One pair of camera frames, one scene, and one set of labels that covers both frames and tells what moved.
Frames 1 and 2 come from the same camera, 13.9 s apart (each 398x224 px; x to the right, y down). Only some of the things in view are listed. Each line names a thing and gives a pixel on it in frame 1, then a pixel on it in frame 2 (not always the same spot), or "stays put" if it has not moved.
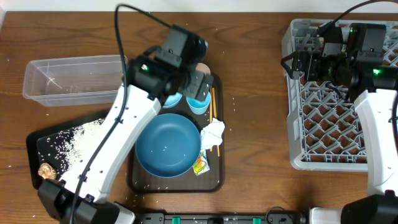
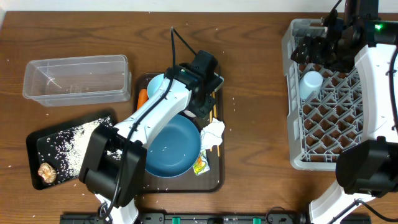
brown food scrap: (46, 171) stays put
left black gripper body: (195, 81) → (205, 106)
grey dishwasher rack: (325, 130) stays put
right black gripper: (312, 58) → (317, 43)
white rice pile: (63, 147) stays put
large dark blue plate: (168, 145) stays put
